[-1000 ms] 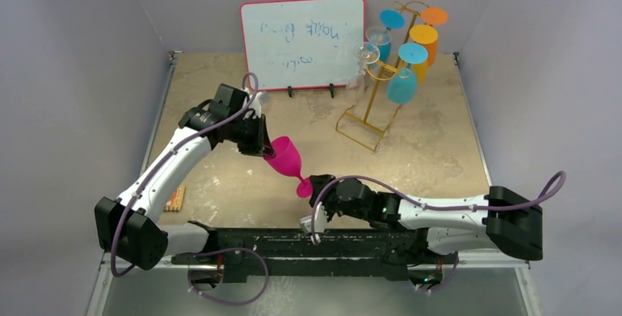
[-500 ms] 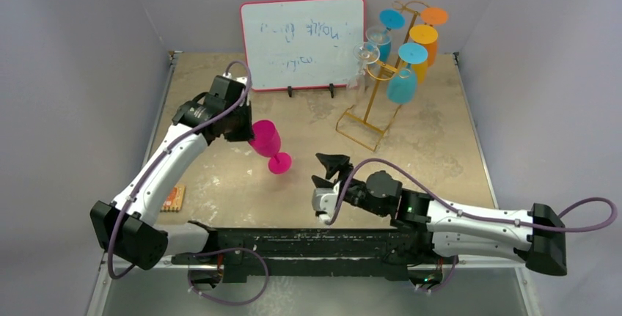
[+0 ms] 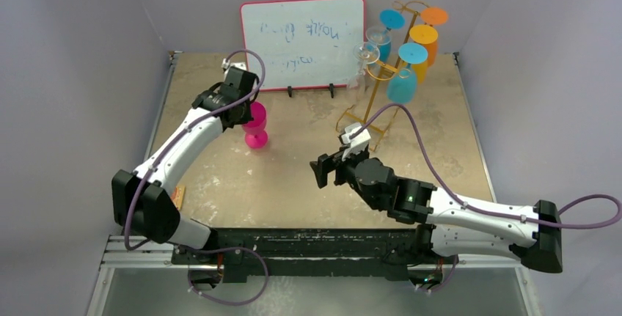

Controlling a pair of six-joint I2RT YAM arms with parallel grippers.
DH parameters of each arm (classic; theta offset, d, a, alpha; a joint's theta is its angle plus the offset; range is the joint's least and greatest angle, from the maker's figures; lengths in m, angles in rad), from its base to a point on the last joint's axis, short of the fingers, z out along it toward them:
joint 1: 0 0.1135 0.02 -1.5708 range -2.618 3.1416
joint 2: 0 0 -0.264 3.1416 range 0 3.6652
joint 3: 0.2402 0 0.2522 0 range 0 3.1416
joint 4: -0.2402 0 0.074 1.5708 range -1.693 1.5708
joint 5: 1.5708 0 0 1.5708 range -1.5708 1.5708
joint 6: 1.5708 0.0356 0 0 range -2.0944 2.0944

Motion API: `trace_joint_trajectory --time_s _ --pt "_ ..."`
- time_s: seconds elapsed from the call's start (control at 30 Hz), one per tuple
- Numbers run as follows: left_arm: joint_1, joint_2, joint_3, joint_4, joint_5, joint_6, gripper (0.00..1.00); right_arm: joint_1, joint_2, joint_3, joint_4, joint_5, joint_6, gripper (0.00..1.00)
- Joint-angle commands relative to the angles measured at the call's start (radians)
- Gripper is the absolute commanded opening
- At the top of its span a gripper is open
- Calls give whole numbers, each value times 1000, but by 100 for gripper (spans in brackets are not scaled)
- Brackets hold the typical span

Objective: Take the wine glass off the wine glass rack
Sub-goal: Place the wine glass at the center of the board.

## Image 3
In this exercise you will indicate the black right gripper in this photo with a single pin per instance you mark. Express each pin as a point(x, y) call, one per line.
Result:
point(331, 168)

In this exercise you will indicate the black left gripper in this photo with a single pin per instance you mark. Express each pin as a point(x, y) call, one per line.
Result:
point(247, 118)

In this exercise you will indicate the pink wine glass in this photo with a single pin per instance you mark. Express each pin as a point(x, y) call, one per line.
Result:
point(256, 136)

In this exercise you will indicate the light blue wine glass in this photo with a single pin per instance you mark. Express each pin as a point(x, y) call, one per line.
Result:
point(411, 73)

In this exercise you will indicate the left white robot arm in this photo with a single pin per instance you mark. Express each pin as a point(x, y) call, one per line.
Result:
point(142, 198)

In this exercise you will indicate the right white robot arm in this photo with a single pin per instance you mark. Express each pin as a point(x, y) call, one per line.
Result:
point(451, 224)

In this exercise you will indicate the front clear wine glass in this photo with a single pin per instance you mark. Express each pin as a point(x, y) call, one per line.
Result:
point(365, 54)

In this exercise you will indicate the clear wine glass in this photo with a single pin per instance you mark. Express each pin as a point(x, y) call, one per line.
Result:
point(382, 38)
point(365, 54)

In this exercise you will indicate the rear clear wine glass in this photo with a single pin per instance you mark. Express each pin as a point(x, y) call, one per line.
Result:
point(382, 38)

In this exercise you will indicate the rear blue wine glass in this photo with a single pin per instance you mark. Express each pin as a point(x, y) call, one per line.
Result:
point(390, 19)

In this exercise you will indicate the yellow wine glass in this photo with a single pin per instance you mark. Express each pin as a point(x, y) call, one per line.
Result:
point(416, 34)

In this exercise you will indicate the orange wine glass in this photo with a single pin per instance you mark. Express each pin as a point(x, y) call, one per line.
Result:
point(432, 18)

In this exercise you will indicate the red framed whiteboard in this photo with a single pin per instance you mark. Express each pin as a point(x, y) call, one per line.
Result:
point(303, 44)

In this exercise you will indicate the orange small circuit board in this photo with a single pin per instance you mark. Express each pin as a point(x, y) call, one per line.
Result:
point(178, 196)

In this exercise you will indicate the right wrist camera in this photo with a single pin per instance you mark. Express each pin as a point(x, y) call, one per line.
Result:
point(354, 139)

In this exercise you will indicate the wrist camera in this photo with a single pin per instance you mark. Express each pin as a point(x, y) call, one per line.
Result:
point(228, 63)
point(354, 139)

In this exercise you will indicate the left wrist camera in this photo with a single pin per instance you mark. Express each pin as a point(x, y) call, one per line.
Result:
point(228, 63)

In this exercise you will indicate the gold wire wine glass rack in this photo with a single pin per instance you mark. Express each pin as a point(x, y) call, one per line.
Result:
point(379, 74)

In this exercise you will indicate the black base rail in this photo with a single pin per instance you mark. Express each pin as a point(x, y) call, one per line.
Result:
point(245, 252)

